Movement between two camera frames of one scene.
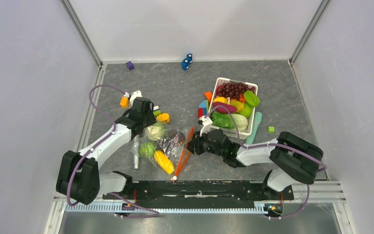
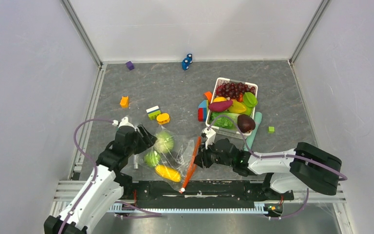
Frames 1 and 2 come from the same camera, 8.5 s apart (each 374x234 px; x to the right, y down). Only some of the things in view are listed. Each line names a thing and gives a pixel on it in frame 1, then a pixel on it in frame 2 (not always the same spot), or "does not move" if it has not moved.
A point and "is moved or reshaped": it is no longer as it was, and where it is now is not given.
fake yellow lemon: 220,99 does not move
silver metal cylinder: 136,161 does not move
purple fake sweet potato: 231,108 is moved or reshaped
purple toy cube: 130,65 does not move
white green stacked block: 156,110 does not move
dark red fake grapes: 233,89 does not move
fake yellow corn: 161,159 → 168,173
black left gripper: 151,120 → 149,141
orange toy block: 124,102 does not move
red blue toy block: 203,108 does not move
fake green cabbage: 155,132 → 164,142
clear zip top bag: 166,148 is moved or reshaped
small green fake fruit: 147,149 is moved or reshaped
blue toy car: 186,61 does not move
